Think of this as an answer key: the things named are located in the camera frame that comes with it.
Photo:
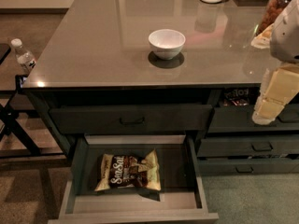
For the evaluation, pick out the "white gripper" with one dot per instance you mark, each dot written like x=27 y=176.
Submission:
x=287 y=36

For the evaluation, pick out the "brown SenSal chip bag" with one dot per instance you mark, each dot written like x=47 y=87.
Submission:
x=124 y=171

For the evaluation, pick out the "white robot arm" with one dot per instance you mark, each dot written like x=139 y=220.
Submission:
x=282 y=37

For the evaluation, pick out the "dark snack bag in drawer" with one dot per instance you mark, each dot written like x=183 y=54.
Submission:
x=237 y=97

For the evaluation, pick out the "grey middle right drawer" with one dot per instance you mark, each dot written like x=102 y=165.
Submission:
x=247 y=146

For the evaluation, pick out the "grey top right drawer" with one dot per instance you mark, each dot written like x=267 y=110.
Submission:
x=237 y=119

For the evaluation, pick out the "grey bottom right drawer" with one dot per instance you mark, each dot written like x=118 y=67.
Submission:
x=248 y=167

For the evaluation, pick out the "grey top left drawer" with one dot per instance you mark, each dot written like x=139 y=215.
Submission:
x=131 y=119

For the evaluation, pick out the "open grey middle drawer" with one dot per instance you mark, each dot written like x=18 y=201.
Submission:
x=180 y=201

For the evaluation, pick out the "clear jar of nuts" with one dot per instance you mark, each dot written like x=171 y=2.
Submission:
x=272 y=10

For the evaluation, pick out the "white ceramic bowl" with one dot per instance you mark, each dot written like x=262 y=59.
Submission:
x=166 y=43

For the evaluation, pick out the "grey kitchen island cabinet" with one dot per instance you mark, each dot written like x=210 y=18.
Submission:
x=100 y=55

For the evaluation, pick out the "clear plastic water bottle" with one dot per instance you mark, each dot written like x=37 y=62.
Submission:
x=25 y=58

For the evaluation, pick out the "black folding side table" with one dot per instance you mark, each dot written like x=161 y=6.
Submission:
x=8 y=113

